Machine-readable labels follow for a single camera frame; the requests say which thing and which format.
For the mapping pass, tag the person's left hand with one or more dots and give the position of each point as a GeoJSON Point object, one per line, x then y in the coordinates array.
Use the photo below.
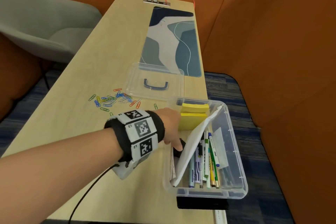
{"type": "Point", "coordinates": [170, 126]}

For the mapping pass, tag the yellow sticky note pad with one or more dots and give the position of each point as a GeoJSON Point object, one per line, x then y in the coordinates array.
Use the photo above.
{"type": "Point", "coordinates": [194, 107]}
{"type": "Point", "coordinates": [191, 121]}

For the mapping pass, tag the black binder clip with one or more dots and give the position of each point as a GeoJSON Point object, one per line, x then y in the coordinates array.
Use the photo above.
{"type": "Point", "coordinates": [181, 154]}

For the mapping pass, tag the black and white pen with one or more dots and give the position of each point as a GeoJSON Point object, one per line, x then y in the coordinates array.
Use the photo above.
{"type": "Point", "coordinates": [200, 147]}

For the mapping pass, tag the white marker with green band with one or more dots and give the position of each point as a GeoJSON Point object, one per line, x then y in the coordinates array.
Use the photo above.
{"type": "Point", "coordinates": [206, 153]}

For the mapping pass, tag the white marker with black cap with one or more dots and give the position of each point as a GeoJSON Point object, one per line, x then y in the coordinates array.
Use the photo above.
{"type": "Point", "coordinates": [197, 166]}

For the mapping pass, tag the white and blue pen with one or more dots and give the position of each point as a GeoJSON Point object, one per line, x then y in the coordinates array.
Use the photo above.
{"type": "Point", "coordinates": [214, 153]}

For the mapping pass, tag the yellow black striped pencil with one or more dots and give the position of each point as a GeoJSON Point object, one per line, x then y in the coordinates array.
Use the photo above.
{"type": "Point", "coordinates": [210, 174]}

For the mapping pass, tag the pile of coloured paper clips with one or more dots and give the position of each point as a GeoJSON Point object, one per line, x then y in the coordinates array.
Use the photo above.
{"type": "Point", "coordinates": [110, 99]}

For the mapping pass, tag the clear plastic storage bin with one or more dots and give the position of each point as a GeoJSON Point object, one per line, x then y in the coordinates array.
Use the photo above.
{"type": "Point", "coordinates": [233, 179]}

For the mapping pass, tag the person's left forearm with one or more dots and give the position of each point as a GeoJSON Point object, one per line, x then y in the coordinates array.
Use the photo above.
{"type": "Point", "coordinates": [52, 174]}

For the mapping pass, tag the blue patterned desk mat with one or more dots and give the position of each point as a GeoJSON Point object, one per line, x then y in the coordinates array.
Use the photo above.
{"type": "Point", "coordinates": [170, 48]}

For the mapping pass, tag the white perforated paper sheets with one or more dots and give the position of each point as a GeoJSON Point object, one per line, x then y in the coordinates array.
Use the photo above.
{"type": "Point", "coordinates": [189, 147]}

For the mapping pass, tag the black left wristband with markers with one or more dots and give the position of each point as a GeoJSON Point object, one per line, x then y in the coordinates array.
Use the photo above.
{"type": "Point", "coordinates": [139, 129]}

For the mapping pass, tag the white card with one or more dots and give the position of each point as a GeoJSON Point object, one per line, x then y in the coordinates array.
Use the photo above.
{"type": "Point", "coordinates": [220, 142]}

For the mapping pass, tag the white metal bar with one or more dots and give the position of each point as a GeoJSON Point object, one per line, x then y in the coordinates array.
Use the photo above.
{"type": "Point", "coordinates": [220, 217]}

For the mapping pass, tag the silver socket panel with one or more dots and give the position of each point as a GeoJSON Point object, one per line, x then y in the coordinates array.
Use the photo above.
{"type": "Point", "coordinates": [156, 2]}

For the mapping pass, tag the grey upholstered armchair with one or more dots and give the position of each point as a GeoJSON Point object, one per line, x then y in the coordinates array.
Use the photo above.
{"type": "Point", "coordinates": [39, 21]}

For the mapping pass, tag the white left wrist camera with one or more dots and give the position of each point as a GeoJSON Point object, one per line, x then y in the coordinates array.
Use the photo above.
{"type": "Point", "coordinates": [126, 171]}

